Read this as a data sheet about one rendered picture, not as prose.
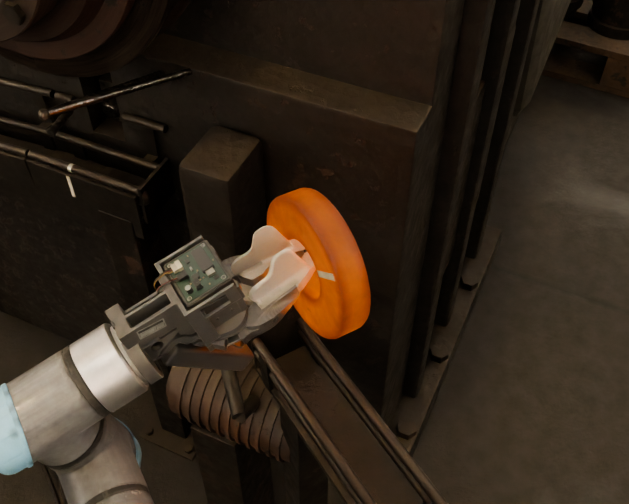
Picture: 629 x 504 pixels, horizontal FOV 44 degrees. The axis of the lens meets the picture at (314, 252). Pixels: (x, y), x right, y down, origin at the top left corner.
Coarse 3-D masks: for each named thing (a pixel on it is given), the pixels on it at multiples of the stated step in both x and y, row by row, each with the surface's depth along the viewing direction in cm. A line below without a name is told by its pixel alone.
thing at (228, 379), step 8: (224, 376) 105; (232, 376) 105; (224, 384) 105; (232, 384) 104; (232, 392) 104; (240, 392) 104; (232, 400) 103; (240, 400) 103; (248, 400) 105; (256, 400) 105; (232, 408) 102; (240, 408) 102; (248, 408) 103; (256, 408) 106; (232, 416) 102; (240, 416) 103; (248, 416) 103
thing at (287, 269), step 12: (288, 252) 72; (276, 264) 72; (288, 264) 73; (300, 264) 74; (312, 264) 75; (276, 276) 73; (288, 276) 74; (300, 276) 75; (252, 288) 73; (264, 288) 73; (276, 288) 74; (288, 288) 74; (300, 288) 75; (252, 300) 74; (264, 300) 74
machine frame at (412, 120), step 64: (192, 0) 100; (256, 0) 95; (320, 0) 91; (384, 0) 88; (448, 0) 85; (512, 0) 112; (0, 64) 117; (128, 64) 105; (192, 64) 101; (256, 64) 101; (320, 64) 98; (384, 64) 94; (448, 64) 96; (512, 64) 144; (0, 128) 129; (64, 128) 122; (128, 128) 115; (192, 128) 109; (256, 128) 103; (320, 128) 98; (384, 128) 93; (448, 128) 107; (0, 192) 144; (320, 192) 106; (384, 192) 101; (448, 192) 115; (0, 256) 163; (64, 256) 151; (384, 256) 110; (448, 256) 149; (64, 320) 171; (384, 320) 120; (448, 320) 169; (384, 384) 133
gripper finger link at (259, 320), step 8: (296, 288) 74; (280, 296) 74; (288, 296) 74; (296, 296) 75; (256, 304) 74; (272, 304) 74; (280, 304) 74; (288, 304) 74; (248, 312) 74; (256, 312) 74; (264, 312) 73; (272, 312) 73; (280, 312) 74; (248, 320) 73; (256, 320) 73; (264, 320) 73; (272, 320) 74; (248, 328) 73; (256, 328) 73; (264, 328) 73; (240, 336) 73; (248, 336) 73
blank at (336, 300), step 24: (288, 192) 78; (312, 192) 75; (288, 216) 76; (312, 216) 72; (336, 216) 73; (312, 240) 73; (336, 240) 72; (336, 264) 71; (360, 264) 72; (312, 288) 81; (336, 288) 72; (360, 288) 73; (312, 312) 80; (336, 312) 74; (360, 312) 74; (336, 336) 77
